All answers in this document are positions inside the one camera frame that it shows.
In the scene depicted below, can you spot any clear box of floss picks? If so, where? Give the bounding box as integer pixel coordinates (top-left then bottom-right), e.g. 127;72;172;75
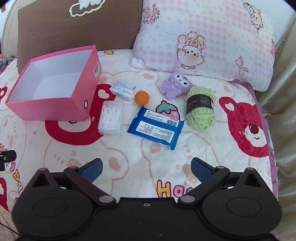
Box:
98;100;125;136

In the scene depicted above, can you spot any orange makeup sponge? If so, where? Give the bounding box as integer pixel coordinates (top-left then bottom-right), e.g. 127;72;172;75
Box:
134;90;150;106

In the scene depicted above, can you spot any green yarn ball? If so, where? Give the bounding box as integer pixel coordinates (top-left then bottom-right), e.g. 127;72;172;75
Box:
186;86;216;131

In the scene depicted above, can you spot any pink checkered cartoon pillow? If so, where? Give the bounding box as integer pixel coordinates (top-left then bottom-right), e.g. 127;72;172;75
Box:
130;0;275;92

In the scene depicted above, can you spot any white blue soap box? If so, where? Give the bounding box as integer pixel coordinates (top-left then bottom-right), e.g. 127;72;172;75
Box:
110;80;137;102

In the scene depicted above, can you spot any purple plush toy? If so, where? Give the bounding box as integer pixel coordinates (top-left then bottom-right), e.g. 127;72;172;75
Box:
159;66;195;100

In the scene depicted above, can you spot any pink cardboard box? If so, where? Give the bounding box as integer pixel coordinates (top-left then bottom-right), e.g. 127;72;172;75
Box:
6;46;101;121

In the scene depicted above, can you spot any beige satin bed cover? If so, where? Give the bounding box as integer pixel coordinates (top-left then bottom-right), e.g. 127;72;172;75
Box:
257;23;295;240

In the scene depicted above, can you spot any white cartoon bear blanket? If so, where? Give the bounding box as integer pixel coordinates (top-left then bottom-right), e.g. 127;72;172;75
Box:
1;49;278;210

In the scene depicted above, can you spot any beige bed headboard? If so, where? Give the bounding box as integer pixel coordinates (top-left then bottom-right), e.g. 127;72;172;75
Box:
1;0;35;57

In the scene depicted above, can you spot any blue wet wipes pack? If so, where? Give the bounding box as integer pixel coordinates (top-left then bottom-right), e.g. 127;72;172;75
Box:
127;106;185;150

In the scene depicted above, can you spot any brown embroidered pillow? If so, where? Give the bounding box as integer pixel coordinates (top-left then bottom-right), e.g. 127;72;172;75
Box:
17;0;142;72

